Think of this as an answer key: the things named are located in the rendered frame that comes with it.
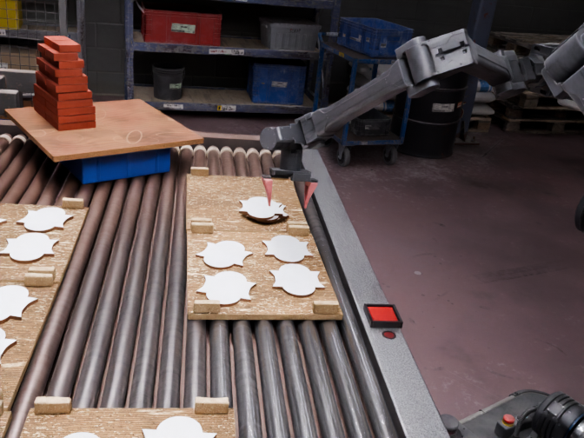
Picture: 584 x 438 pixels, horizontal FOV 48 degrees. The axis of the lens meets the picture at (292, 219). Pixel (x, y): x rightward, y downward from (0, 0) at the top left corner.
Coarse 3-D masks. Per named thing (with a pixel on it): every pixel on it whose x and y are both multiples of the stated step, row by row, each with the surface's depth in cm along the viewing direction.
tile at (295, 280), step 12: (288, 264) 166; (276, 276) 160; (288, 276) 160; (300, 276) 161; (312, 276) 162; (276, 288) 156; (288, 288) 155; (300, 288) 156; (312, 288) 157; (324, 288) 158
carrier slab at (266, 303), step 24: (192, 240) 174; (216, 240) 176; (240, 240) 177; (264, 240) 179; (312, 240) 182; (192, 264) 162; (264, 264) 166; (312, 264) 169; (192, 288) 153; (264, 288) 156; (192, 312) 144; (240, 312) 145; (264, 312) 146; (288, 312) 147; (312, 312) 148
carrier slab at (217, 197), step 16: (192, 176) 215; (208, 176) 216; (224, 176) 218; (240, 176) 219; (192, 192) 203; (208, 192) 204; (224, 192) 206; (240, 192) 207; (256, 192) 208; (272, 192) 210; (288, 192) 211; (192, 208) 193; (208, 208) 194; (224, 208) 195; (240, 208) 196; (288, 208) 200; (224, 224) 185; (240, 224) 186; (256, 224) 187; (272, 224) 188
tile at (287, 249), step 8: (272, 240) 177; (280, 240) 178; (288, 240) 178; (296, 240) 179; (272, 248) 173; (280, 248) 174; (288, 248) 174; (296, 248) 175; (304, 248) 175; (272, 256) 170; (280, 256) 169; (288, 256) 170; (296, 256) 170; (304, 256) 172; (312, 256) 172
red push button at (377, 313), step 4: (368, 308) 154; (372, 308) 154; (376, 308) 154; (380, 308) 154; (384, 308) 155; (388, 308) 155; (372, 312) 152; (376, 312) 153; (380, 312) 153; (384, 312) 153; (388, 312) 153; (392, 312) 153; (372, 316) 151; (376, 316) 151; (380, 316) 151; (384, 316) 151; (388, 316) 151; (392, 316) 152; (376, 320) 150; (380, 320) 150; (384, 320) 150; (388, 320) 150; (392, 320) 150; (396, 320) 150
